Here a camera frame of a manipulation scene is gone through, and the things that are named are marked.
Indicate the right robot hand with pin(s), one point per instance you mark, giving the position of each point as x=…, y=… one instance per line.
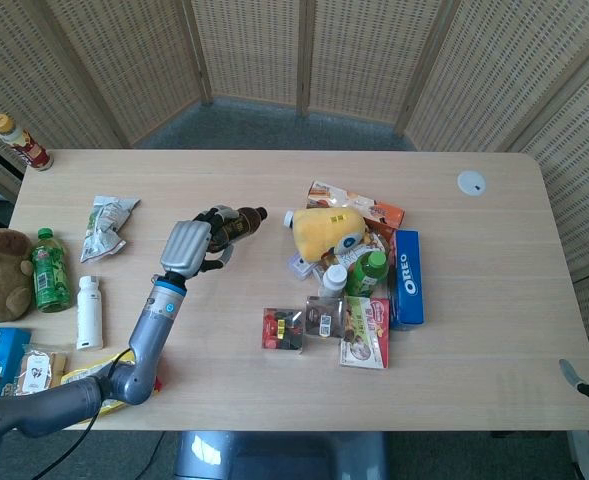
x=569, y=372

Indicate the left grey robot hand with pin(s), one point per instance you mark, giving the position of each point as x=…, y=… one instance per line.
x=184, y=247

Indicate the black drink bottle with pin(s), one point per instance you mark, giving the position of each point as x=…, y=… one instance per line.
x=244, y=222

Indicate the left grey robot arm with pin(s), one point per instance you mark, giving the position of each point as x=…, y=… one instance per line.
x=156, y=320

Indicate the tall white bottle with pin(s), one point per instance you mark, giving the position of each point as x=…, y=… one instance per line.
x=89, y=312

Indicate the green tea bottle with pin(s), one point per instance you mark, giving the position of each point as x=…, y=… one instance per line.
x=51, y=275
x=368, y=272

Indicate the small white bottle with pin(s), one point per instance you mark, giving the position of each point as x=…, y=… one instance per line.
x=334, y=280

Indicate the red label bottle yellow cap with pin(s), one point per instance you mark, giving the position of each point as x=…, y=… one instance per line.
x=26, y=147

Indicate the crumpled silver snack bag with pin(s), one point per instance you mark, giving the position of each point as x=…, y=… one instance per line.
x=104, y=227

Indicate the small purple case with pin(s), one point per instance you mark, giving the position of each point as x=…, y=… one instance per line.
x=301, y=267

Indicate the clear box red black pieces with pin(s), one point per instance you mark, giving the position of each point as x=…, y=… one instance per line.
x=281, y=332

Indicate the yellow plush toy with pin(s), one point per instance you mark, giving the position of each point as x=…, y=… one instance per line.
x=319, y=230

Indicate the clear box brown cookies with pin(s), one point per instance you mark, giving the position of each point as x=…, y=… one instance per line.
x=324, y=316

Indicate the yellow red snack bag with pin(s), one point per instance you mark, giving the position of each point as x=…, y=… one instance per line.
x=86, y=373

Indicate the blue Oreo box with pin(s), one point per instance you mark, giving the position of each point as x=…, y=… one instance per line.
x=407, y=280

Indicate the colourful snack packet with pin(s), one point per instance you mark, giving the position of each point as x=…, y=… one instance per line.
x=375, y=241

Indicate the small brown white packet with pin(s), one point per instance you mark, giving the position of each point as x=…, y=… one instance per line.
x=36, y=372

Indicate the white red cookie box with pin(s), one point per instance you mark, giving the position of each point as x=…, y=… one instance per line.
x=366, y=332

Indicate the orange snack box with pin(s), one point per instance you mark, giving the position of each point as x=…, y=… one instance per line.
x=384, y=215

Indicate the woven folding screen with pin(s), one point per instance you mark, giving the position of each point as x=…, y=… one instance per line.
x=254, y=50

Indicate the white table grommet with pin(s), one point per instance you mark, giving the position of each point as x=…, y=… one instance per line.
x=472, y=183

